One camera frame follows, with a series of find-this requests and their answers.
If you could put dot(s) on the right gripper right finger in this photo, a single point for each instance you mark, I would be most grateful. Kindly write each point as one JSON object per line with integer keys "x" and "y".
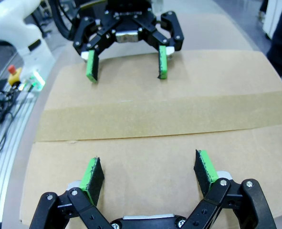
{"x": 206, "y": 171}

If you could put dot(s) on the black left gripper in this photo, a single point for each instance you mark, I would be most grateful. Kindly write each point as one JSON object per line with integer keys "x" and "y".
{"x": 128, "y": 23}

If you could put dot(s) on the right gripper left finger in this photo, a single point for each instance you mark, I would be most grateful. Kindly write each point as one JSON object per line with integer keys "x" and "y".
{"x": 93, "y": 181}

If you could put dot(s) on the brown cardboard shipping box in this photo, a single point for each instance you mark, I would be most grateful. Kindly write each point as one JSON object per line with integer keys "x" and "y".
{"x": 152, "y": 167}

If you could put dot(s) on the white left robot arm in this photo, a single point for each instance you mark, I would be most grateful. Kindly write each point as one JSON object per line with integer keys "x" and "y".
{"x": 12, "y": 26}

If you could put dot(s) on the brown tape strip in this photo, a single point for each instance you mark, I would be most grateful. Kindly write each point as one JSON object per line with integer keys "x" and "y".
{"x": 155, "y": 117}

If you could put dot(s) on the yellow red emergency stop button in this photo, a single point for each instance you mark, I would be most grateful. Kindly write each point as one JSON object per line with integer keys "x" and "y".
{"x": 14, "y": 76}

